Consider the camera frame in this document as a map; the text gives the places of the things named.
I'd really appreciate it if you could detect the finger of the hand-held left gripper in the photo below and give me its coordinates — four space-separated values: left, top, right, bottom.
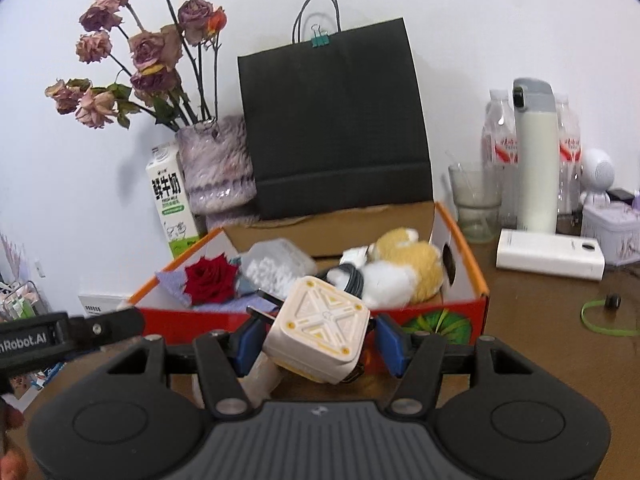
67 306 147 351

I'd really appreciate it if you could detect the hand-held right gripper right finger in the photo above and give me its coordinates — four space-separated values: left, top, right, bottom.
375 314 534 418

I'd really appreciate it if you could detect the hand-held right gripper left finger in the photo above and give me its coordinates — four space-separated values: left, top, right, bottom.
102 317 274 418

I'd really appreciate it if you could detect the orange-edged cardboard box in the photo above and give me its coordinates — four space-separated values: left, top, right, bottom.
122 201 490 361

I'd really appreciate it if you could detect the white cube power adapter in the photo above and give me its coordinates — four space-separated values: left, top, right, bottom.
247 276 377 386

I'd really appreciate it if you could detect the red rose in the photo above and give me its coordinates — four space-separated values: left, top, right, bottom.
184 254 240 306

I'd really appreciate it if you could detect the clear bag of white pellets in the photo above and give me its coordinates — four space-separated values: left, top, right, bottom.
239 239 317 301

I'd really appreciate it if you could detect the brown wooden desktop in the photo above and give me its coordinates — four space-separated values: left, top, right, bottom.
0 230 640 480

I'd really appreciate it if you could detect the person's left hand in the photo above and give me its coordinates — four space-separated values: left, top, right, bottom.
0 400 27 480

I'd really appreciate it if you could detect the blue white box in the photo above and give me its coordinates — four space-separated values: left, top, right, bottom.
27 360 66 391

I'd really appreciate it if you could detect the yellow white plush toy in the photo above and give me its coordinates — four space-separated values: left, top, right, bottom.
325 227 447 309

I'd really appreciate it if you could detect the purple fluffy cloth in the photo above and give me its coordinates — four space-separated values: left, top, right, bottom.
155 270 273 313

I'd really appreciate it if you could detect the white green milk carton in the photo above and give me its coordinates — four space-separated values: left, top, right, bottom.
145 141 199 261

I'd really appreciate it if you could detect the clear glass cup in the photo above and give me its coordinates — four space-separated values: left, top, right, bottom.
448 161 502 244

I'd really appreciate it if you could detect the white power bank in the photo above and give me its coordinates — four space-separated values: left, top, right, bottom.
496 228 606 282

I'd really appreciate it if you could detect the purple glass vase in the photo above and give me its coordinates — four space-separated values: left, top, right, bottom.
175 115 259 231

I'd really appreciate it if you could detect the clear stirring rod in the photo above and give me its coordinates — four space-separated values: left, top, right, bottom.
445 149 474 182

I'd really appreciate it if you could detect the white thermos flask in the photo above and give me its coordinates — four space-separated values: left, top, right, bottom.
512 77 560 234

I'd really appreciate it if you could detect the black paper bag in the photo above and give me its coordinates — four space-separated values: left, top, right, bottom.
237 0 434 221

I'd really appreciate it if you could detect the clear red-label water bottle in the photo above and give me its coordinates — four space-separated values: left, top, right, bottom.
554 94 584 233
481 88 519 228

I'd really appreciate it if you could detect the white printed tin box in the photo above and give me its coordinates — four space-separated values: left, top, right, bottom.
582 202 640 267

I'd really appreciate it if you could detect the white robot-shaped speaker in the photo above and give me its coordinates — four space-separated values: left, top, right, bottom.
580 148 617 206

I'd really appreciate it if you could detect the dried rose bouquet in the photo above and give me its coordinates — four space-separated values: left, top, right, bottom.
44 0 229 131

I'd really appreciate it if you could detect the wire desk organizer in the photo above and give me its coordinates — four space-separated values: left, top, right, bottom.
0 280 51 322

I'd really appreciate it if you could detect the coiled grey cable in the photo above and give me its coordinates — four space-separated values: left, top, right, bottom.
325 265 367 297

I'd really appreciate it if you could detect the green strap with black buckle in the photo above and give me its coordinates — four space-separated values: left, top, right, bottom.
580 292 640 337

